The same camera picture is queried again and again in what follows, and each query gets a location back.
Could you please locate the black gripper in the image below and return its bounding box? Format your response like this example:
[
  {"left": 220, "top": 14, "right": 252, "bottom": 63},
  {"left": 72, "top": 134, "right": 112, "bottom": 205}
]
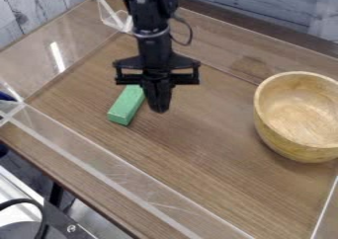
[{"left": 112, "top": 33, "right": 200, "bottom": 113}]

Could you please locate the green rectangular block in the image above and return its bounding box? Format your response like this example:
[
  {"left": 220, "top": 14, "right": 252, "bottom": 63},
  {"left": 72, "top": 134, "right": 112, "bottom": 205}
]
[{"left": 106, "top": 85, "right": 145, "bottom": 125}]

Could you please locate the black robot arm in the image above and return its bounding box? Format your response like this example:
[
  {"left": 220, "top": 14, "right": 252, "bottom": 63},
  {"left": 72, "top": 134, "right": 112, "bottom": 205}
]
[{"left": 112, "top": 0, "right": 200, "bottom": 114}]

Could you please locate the light wooden bowl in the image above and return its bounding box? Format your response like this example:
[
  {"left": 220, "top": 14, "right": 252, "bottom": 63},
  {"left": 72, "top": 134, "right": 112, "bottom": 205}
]
[{"left": 253, "top": 71, "right": 338, "bottom": 163}]

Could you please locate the blue object at left edge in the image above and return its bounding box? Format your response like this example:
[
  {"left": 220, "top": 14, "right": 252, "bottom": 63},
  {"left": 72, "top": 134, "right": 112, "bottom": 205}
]
[{"left": 0, "top": 91, "right": 16, "bottom": 102}]

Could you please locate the black table leg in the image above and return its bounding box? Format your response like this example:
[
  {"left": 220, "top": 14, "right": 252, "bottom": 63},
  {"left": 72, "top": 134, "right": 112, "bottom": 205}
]
[{"left": 49, "top": 183, "right": 62, "bottom": 207}]

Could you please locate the clear acrylic corner bracket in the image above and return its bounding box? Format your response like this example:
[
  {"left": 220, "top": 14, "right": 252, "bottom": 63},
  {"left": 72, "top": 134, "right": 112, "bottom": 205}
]
[{"left": 96, "top": 0, "right": 133, "bottom": 34}]

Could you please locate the clear acrylic tray wall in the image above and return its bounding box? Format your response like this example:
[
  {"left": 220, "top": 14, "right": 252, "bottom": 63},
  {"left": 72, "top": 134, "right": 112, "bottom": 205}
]
[{"left": 0, "top": 0, "right": 338, "bottom": 239}]

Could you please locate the black metal bracket with screw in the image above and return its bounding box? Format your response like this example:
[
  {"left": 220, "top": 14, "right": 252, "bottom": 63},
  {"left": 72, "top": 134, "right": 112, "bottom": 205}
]
[{"left": 41, "top": 202, "right": 97, "bottom": 239}]

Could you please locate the black cable loop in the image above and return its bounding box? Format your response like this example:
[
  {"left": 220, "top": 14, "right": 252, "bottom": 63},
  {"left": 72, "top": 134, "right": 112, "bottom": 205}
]
[{"left": 0, "top": 198, "right": 50, "bottom": 239}]

